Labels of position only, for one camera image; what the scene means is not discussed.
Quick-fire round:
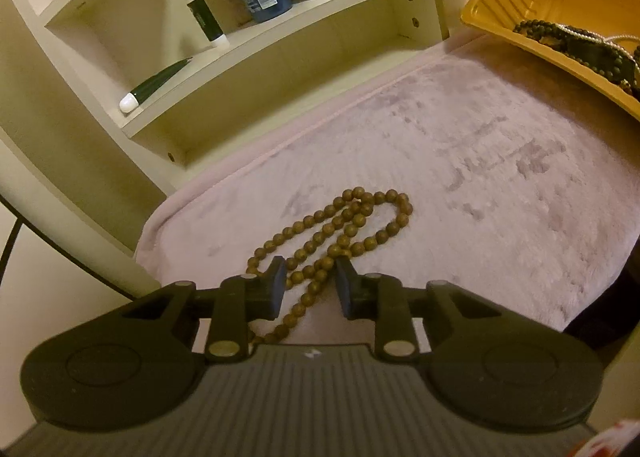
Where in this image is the lilac fleece blanket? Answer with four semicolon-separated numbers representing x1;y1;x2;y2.
132;32;640;353

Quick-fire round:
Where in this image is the brown wooden bead necklace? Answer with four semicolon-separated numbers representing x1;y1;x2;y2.
245;187;414;345

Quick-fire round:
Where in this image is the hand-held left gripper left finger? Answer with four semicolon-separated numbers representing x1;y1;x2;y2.
122;257;287;364

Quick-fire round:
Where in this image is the white pearl necklace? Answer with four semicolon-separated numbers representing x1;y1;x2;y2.
555;23;640;45

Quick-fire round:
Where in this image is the dark bead necklace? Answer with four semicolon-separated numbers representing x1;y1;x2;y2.
512;20;640;88

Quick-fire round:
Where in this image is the black cable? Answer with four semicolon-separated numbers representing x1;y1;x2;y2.
0;214;22;280

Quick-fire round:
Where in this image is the cream wooden shelf unit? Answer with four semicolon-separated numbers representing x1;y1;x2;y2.
0;0;501;298

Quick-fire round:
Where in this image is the black wristwatch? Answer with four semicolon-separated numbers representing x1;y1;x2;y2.
562;30;640;100

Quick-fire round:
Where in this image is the dark green tube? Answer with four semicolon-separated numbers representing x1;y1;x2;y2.
119;57;193;114

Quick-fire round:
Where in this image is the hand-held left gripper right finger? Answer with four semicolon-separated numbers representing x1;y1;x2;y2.
335;257;502;364

